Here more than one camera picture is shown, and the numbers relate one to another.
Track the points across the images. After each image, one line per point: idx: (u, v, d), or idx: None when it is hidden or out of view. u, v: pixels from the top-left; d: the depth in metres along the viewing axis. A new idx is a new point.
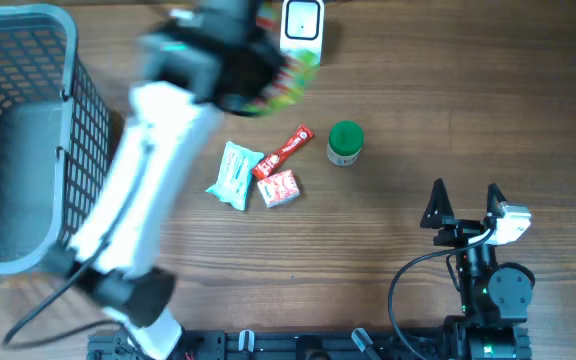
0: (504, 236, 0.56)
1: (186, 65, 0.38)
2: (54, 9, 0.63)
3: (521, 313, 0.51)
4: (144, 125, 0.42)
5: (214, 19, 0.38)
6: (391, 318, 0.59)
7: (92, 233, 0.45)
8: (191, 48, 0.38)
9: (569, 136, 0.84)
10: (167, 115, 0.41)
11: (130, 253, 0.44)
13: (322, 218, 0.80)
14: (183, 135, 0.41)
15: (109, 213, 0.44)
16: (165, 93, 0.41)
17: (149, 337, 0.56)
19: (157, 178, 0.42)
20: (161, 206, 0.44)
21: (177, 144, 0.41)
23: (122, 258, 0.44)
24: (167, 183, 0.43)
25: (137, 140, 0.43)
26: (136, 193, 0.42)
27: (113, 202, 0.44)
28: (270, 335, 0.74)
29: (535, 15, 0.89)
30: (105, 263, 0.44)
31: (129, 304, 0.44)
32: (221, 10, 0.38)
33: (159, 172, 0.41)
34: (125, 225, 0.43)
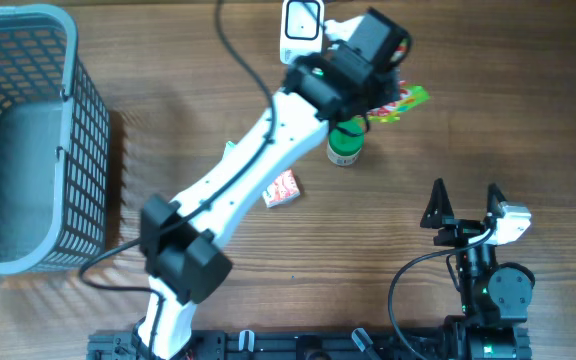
0: (503, 235, 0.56)
1: (320, 97, 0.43)
2: (54, 10, 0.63)
3: (521, 313, 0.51)
4: (281, 122, 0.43)
5: (347, 55, 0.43)
6: (391, 318, 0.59)
7: (192, 192, 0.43)
8: (328, 75, 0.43)
9: (569, 136, 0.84)
10: (299, 114, 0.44)
11: (224, 222, 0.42)
13: (322, 218, 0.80)
14: (298, 140, 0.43)
15: (216, 180, 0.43)
16: (297, 102, 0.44)
17: (170, 345, 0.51)
19: (267, 168, 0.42)
20: (259, 197, 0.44)
21: (292, 147, 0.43)
23: (215, 223, 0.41)
24: (264, 184, 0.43)
25: (260, 129, 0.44)
26: (248, 172, 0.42)
27: (223, 171, 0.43)
28: (270, 336, 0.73)
29: (535, 15, 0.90)
30: (199, 223, 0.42)
31: (178, 280, 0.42)
32: (366, 48, 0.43)
33: (270, 165, 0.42)
34: (226, 196, 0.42)
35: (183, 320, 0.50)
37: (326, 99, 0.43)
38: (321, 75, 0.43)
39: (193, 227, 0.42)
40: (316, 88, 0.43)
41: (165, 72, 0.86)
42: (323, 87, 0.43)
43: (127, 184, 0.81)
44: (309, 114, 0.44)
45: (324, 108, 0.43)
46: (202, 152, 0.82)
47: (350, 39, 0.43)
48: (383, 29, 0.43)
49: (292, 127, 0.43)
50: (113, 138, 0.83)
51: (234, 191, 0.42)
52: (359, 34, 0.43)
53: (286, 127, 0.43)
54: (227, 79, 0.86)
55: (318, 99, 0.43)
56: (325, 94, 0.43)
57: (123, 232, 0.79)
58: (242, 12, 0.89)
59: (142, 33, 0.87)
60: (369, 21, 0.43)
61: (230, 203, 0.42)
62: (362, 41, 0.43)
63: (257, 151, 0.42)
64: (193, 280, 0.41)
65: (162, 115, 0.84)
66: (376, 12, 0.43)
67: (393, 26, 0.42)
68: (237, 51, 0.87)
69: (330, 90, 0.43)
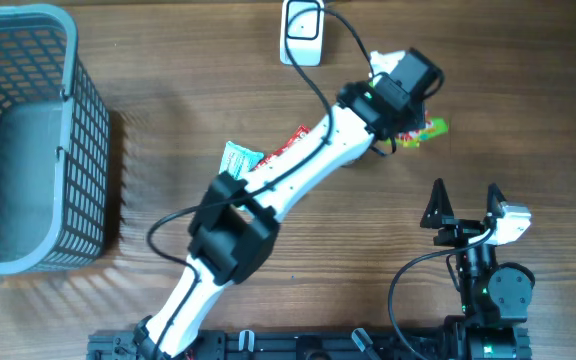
0: (503, 236, 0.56)
1: (368, 115, 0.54)
2: (53, 9, 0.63)
3: (521, 313, 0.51)
4: (336, 130, 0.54)
5: (389, 85, 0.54)
6: (390, 318, 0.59)
7: (258, 174, 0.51)
8: (378, 96, 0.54)
9: (569, 136, 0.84)
10: (351, 123, 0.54)
11: (284, 202, 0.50)
13: (322, 218, 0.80)
14: (350, 146, 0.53)
15: (278, 167, 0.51)
16: (351, 114, 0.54)
17: (182, 338, 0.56)
19: (323, 164, 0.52)
20: (309, 189, 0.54)
21: (344, 150, 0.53)
23: (276, 202, 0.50)
24: (316, 179, 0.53)
25: (319, 133, 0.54)
26: (307, 165, 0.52)
27: (286, 160, 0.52)
28: (270, 336, 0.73)
29: (535, 15, 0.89)
30: (263, 200, 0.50)
31: (226, 258, 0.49)
32: (406, 82, 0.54)
33: (325, 162, 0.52)
34: (288, 180, 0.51)
35: (201, 313, 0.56)
37: (372, 118, 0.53)
38: (371, 97, 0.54)
39: (259, 203, 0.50)
40: (364, 107, 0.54)
41: (165, 72, 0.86)
42: (372, 107, 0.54)
43: (127, 184, 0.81)
44: (361, 123, 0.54)
45: (372, 124, 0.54)
46: (202, 152, 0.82)
47: (393, 74, 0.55)
48: (423, 67, 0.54)
49: (344, 134, 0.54)
50: (113, 138, 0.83)
51: (295, 176, 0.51)
52: (402, 69, 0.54)
53: (341, 133, 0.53)
54: (227, 80, 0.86)
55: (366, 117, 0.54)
56: (373, 112, 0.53)
57: (123, 232, 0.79)
58: (242, 12, 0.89)
59: (142, 33, 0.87)
60: (410, 60, 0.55)
61: (291, 187, 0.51)
62: (404, 74, 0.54)
63: (317, 148, 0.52)
64: (242, 252, 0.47)
65: (162, 115, 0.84)
66: (417, 53, 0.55)
67: (430, 66, 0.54)
68: (237, 51, 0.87)
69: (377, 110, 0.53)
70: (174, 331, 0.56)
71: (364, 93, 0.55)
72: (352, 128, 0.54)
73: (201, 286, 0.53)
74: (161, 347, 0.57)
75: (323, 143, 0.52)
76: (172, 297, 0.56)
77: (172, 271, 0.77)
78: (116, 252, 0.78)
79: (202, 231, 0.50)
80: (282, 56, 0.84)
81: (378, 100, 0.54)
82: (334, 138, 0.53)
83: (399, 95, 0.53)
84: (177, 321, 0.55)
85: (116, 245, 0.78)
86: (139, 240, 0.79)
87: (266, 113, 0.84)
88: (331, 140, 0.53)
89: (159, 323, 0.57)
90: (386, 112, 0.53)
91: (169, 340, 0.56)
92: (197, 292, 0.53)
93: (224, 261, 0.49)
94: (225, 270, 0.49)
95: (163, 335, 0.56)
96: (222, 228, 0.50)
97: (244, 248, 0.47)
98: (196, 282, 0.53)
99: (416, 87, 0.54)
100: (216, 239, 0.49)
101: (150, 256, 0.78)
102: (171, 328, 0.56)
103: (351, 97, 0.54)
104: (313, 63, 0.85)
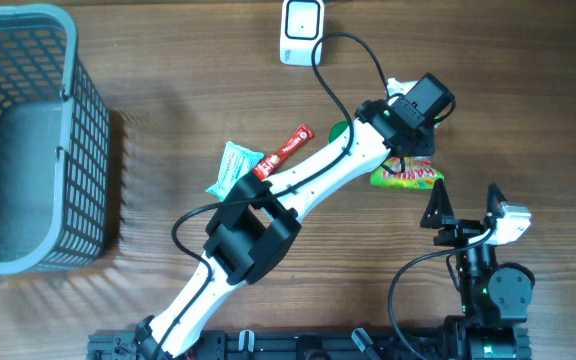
0: (504, 235, 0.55)
1: (386, 132, 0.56)
2: (53, 9, 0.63)
3: (521, 313, 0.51)
4: (356, 142, 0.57)
5: (405, 106, 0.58)
6: (390, 318, 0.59)
7: (282, 177, 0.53)
8: (396, 114, 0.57)
9: (569, 136, 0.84)
10: (370, 135, 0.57)
11: (305, 206, 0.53)
13: (322, 218, 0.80)
14: (368, 158, 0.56)
15: (302, 173, 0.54)
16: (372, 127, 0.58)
17: (186, 338, 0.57)
19: (342, 172, 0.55)
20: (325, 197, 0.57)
21: (361, 162, 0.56)
23: (298, 206, 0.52)
24: (334, 187, 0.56)
25: (340, 144, 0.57)
26: (328, 172, 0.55)
27: (308, 167, 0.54)
28: (270, 336, 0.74)
29: (535, 15, 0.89)
30: (286, 202, 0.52)
31: (243, 257, 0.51)
32: (421, 104, 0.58)
33: (344, 172, 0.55)
34: (310, 186, 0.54)
35: (207, 314, 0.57)
37: (390, 134, 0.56)
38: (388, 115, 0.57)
39: (283, 204, 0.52)
40: (382, 122, 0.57)
41: (165, 72, 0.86)
42: (390, 125, 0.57)
43: (127, 184, 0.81)
44: (379, 137, 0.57)
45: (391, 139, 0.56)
46: (202, 152, 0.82)
47: (409, 95, 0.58)
48: (437, 91, 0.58)
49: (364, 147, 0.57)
50: (113, 138, 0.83)
51: (316, 183, 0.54)
52: (419, 92, 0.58)
53: (360, 145, 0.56)
54: (227, 80, 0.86)
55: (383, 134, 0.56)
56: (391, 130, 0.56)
57: (123, 232, 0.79)
58: (242, 12, 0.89)
59: (142, 32, 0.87)
60: (426, 84, 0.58)
61: (312, 192, 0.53)
62: (420, 96, 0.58)
63: (339, 157, 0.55)
64: (259, 251, 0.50)
65: (162, 115, 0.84)
66: (433, 78, 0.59)
67: (444, 91, 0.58)
68: (237, 51, 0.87)
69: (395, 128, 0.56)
70: (178, 330, 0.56)
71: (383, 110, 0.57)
72: (372, 139, 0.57)
73: (214, 284, 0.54)
74: (163, 346, 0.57)
75: (344, 153, 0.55)
76: (179, 296, 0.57)
77: (172, 271, 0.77)
78: (116, 252, 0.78)
79: (221, 229, 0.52)
80: (282, 56, 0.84)
81: (396, 118, 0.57)
82: (354, 149, 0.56)
83: (416, 116, 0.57)
84: (184, 320, 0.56)
85: (116, 245, 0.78)
86: (139, 240, 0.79)
87: (266, 113, 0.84)
88: (351, 150, 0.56)
89: (163, 323, 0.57)
90: (404, 130, 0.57)
91: (172, 340, 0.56)
92: (209, 290, 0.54)
93: (241, 259, 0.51)
94: (241, 269, 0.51)
95: (168, 333, 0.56)
96: (242, 227, 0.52)
97: (261, 248, 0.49)
98: (209, 280, 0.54)
99: (431, 109, 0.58)
100: (233, 238, 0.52)
101: (150, 256, 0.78)
102: (176, 327, 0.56)
103: (369, 113, 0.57)
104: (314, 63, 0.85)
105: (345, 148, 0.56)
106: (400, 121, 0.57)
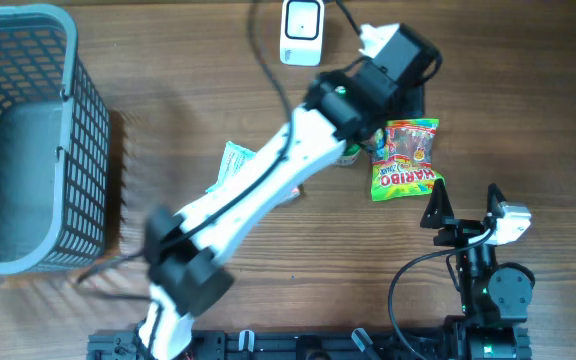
0: (504, 235, 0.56)
1: (340, 115, 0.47)
2: (53, 9, 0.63)
3: (521, 313, 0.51)
4: (295, 142, 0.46)
5: (370, 74, 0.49)
6: (391, 318, 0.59)
7: (201, 205, 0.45)
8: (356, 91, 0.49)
9: (568, 136, 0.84)
10: (313, 136, 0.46)
11: (227, 239, 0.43)
13: (322, 218, 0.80)
14: (312, 158, 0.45)
15: (225, 195, 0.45)
16: (315, 120, 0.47)
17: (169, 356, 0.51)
19: (278, 184, 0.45)
20: (266, 213, 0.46)
21: (305, 164, 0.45)
23: (218, 240, 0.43)
24: (273, 202, 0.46)
25: (276, 145, 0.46)
26: (259, 187, 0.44)
27: (235, 185, 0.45)
28: (270, 336, 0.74)
29: (535, 15, 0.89)
30: (202, 239, 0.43)
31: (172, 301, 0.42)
32: (390, 68, 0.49)
33: (281, 181, 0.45)
34: (234, 212, 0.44)
35: (180, 334, 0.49)
37: (347, 116, 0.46)
38: (343, 93, 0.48)
39: (197, 243, 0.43)
40: (336, 102, 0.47)
41: (165, 72, 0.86)
42: (343, 108, 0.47)
43: (127, 184, 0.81)
44: (328, 129, 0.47)
45: (345, 127, 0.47)
46: (202, 152, 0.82)
47: (377, 59, 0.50)
48: (413, 49, 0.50)
49: (305, 144, 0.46)
50: (113, 138, 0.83)
51: (242, 206, 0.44)
52: (388, 52, 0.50)
53: (301, 145, 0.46)
54: (227, 79, 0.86)
55: (336, 118, 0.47)
56: (344, 114, 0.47)
57: (123, 232, 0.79)
58: (242, 12, 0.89)
59: (142, 32, 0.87)
60: (401, 41, 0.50)
61: (237, 219, 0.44)
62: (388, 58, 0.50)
63: (272, 166, 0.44)
64: (180, 297, 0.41)
65: (162, 115, 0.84)
66: (408, 32, 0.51)
67: (422, 48, 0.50)
68: (237, 51, 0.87)
69: (352, 108, 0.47)
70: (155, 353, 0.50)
71: (336, 87, 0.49)
72: (317, 136, 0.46)
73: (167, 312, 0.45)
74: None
75: (277, 161, 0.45)
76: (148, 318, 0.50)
77: None
78: (116, 252, 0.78)
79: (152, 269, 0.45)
80: (282, 56, 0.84)
81: (354, 97, 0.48)
82: (291, 154, 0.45)
83: (386, 83, 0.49)
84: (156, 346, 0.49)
85: (116, 245, 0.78)
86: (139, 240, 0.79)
87: (266, 113, 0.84)
88: (290, 154, 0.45)
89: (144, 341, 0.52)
90: (370, 104, 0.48)
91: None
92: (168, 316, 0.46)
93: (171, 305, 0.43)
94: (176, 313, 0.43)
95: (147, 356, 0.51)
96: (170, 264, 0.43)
97: (180, 292, 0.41)
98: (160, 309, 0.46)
99: (407, 73, 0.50)
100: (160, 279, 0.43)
101: None
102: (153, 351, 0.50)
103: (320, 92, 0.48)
104: (314, 63, 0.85)
105: (281, 152, 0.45)
106: (363, 94, 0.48)
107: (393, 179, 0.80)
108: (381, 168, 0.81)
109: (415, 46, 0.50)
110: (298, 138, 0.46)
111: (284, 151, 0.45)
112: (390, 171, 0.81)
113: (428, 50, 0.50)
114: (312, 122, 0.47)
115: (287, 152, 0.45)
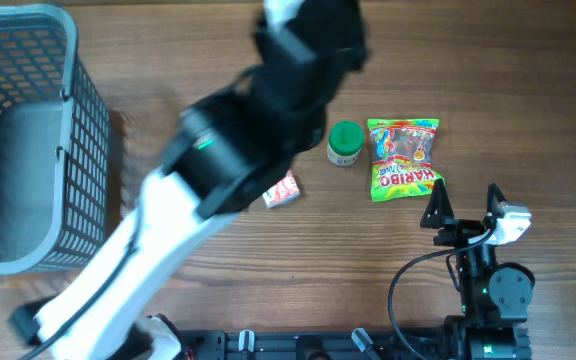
0: (504, 235, 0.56)
1: (219, 173, 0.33)
2: (53, 9, 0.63)
3: (521, 313, 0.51)
4: (147, 226, 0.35)
5: (274, 60, 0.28)
6: (391, 318, 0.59)
7: (57, 304, 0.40)
8: (228, 143, 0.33)
9: (568, 136, 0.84)
10: (168, 216, 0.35)
11: (87, 349, 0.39)
13: (322, 218, 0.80)
14: (171, 250, 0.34)
15: (78, 295, 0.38)
16: (171, 190, 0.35)
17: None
19: (129, 288, 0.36)
20: (139, 300, 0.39)
21: (160, 259, 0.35)
23: (75, 351, 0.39)
24: (136, 297, 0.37)
25: (128, 232, 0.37)
26: (108, 292, 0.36)
27: (85, 285, 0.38)
28: (270, 335, 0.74)
29: (534, 15, 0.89)
30: (62, 347, 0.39)
31: None
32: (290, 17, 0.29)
33: (134, 284, 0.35)
34: (85, 321, 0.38)
35: None
37: (236, 172, 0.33)
38: (209, 144, 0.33)
39: (57, 351, 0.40)
40: (212, 156, 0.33)
41: (165, 72, 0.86)
42: (217, 160, 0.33)
43: (127, 184, 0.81)
44: (186, 209, 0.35)
45: (208, 206, 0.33)
46: None
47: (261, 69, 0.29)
48: (300, 53, 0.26)
49: (161, 224, 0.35)
50: (113, 138, 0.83)
51: (90, 315, 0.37)
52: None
53: (153, 233, 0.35)
54: (227, 79, 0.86)
55: (215, 175, 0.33)
56: (222, 166, 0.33)
57: None
58: (242, 12, 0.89)
59: (142, 32, 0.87)
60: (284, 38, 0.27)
61: (94, 327, 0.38)
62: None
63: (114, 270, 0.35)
64: None
65: (163, 115, 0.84)
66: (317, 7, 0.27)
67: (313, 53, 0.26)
68: (237, 51, 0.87)
69: (238, 155, 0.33)
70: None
71: (198, 136, 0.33)
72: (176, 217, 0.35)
73: None
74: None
75: (124, 259, 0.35)
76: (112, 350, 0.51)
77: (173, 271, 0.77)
78: None
79: None
80: None
81: (228, 148, 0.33)
82: (139, 247, 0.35)
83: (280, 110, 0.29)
84: None
85: None
86: None
87: None
88: (141, 246, 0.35)
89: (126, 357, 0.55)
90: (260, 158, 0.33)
91: None
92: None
93: None
94: None
95: None
96: None
97: None
98: None
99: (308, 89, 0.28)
100: None
101: None
102: None
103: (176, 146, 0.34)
104: None
105: (130, 248, 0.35)
106: (246, 143, 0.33)
107: (393, 180, 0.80)
108: (380, 168, 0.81)
109: (302, 53, 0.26)
110: (148, 221, 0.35)
111: (132, 246, 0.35)
112: (389, 171, 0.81)
113: (333, 42, 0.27)
114: (168, 198, 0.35)
115: (133, 247, 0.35)
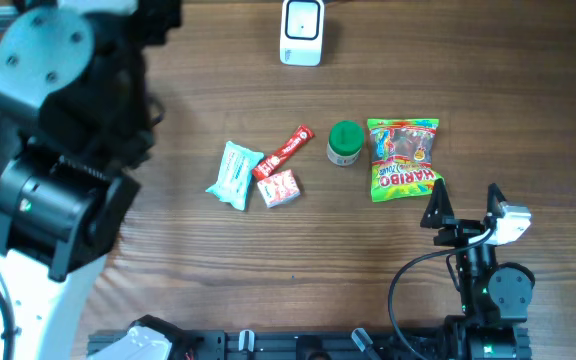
0: (503, 235, 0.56)
1: (55, 226, 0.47)
2: None
3: (521, 313, 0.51)
4: (15, 307, 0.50)
5: (58, 67, 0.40)
6: (390, 318, 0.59)
7: None
8: (56, 192, 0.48)
9: (569, 136, 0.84)
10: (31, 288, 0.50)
11: None
13: (322, 218, 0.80)
14: (45, 315, 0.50)
15: None
16: (15, 261, 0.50)
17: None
19: (28, 352, 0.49)
20: None
21: (44, 320, 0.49)
23: None
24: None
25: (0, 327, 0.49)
26: None
27: None
28: (270, 335, 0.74)
29: (535, 15, 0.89)
30: None
31: None
32: (63, 72, 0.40)
33: (31, 347, 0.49)
34: None
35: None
37: (70, 212, 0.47)
38: (30, 207, 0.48)
39: None
40: (46, 209, 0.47)
41: (165, 72, 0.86)
42: (52, 211, 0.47)
43: None
44: (35, 279, 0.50)
45: (63, 236, 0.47)
46: (202, 152, 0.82)
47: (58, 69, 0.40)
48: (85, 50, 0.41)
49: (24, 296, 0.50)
50: None
51: None
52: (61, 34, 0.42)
53: (25, 307, 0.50)
54: (227, 79, 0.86)
55: (49, 231, 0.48)
56: (59, 213, 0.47)
57: (123, 232, 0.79)
58: (242, 12, 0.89)
59: None
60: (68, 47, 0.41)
61: None
62: (62, 54, 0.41)
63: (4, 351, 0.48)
64: None
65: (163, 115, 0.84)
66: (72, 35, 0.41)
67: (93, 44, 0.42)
68: (237, 51, 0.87)
69: (69, 199, 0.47)
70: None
71: (20, 206, 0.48)
72: (34, 289, 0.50)
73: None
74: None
75: (9, 336, 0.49)
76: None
77: (172, 271, 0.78)
78: (116, 252, 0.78)
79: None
80: (282, 56, 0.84)
81: (55, 200, 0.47)
82: (19, 323, 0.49)
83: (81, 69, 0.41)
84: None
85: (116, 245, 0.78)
86: (140, 239, 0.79)
87: (266, 113, 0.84)
88: (20, 326, 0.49)
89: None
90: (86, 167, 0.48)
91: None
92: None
93: None
94: None
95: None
96: None
97: None
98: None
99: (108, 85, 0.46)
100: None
101: (150, 256, 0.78)
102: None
103: (5, 226, 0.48)
104: (314, 63, 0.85)
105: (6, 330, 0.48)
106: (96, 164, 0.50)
107: (393, 180, 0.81)
108: (380, 169, 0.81)
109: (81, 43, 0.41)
110: (16, 310, 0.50)
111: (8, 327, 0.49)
112: (389, 171, 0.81)
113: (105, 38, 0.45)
114: (23, 281, 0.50)
115: (10, 327, 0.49)
